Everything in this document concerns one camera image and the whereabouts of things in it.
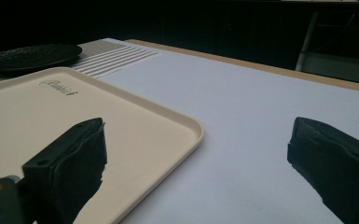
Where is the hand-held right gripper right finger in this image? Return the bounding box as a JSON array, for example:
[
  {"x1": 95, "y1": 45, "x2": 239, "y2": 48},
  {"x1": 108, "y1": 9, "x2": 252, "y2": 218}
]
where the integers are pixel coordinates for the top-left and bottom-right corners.
[{"x1": 286, "y1": 116, "x2": 359, "y2": 224}]

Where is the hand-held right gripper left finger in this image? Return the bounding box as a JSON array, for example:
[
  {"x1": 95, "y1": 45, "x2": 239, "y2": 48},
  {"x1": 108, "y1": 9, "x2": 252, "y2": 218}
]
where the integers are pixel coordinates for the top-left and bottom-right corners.
[{"x1": 21, "y1": 117, "x2": 108, "y2": 224}]

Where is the beige plastic tray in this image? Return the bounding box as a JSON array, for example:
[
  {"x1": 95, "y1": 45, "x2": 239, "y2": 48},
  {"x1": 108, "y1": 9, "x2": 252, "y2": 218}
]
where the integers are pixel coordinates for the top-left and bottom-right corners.
[{"x1": 0, "y1": 66, "x2": 205, "y2": 224}]

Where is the metal stand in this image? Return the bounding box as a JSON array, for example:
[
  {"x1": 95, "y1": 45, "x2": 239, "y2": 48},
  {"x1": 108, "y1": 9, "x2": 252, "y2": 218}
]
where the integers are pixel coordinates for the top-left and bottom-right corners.
[{"x1": 294, "y1": 10, "x2": 359, "y2": 86}]

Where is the grey striped placemat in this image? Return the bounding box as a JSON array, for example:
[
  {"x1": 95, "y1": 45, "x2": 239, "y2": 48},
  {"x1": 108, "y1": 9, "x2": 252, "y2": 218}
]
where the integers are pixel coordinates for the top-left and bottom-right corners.
[{"x1": 0, "y1": 39, "x2": 161, "y2": 87}]

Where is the black textured plate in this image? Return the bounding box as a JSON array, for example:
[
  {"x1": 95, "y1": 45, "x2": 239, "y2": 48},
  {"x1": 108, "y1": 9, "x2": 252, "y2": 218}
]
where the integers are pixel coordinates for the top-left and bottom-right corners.
[{"x1": 0, "y1": 43, "x2": 84, "y2": 75}]

